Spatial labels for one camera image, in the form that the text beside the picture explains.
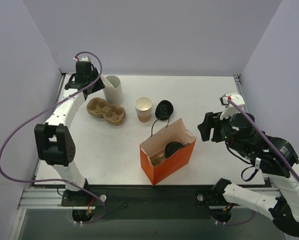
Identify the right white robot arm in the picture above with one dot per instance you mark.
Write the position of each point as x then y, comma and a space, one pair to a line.
273, 156

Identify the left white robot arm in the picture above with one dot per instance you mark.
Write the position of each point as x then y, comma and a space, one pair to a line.
54, 142

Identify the stack of brown paper cups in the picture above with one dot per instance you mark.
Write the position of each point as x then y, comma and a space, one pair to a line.
143, 107

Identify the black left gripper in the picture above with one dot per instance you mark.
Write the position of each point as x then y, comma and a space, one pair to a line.
93, 83

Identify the stack of black cup lids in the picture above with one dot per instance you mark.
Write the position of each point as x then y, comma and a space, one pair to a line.
164, 110

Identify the orange paper takeout bag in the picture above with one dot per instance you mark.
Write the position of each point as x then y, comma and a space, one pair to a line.
156, 143

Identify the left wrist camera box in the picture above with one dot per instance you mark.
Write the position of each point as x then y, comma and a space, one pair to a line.
82, 59

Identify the white wrapped stirrers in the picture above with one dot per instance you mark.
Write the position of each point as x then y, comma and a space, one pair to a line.
107, 83

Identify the white cylindrical holder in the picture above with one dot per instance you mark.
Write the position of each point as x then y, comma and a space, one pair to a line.
114, 96

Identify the black plastic cup lid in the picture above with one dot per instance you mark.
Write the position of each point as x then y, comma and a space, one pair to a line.
171, 148

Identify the brown pulp cup carrier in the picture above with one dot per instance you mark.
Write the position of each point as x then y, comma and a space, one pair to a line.
157, 159
100, 108

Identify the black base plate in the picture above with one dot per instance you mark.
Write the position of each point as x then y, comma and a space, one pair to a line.
144, 202

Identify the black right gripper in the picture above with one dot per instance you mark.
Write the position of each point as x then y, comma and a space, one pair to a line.
212, 126

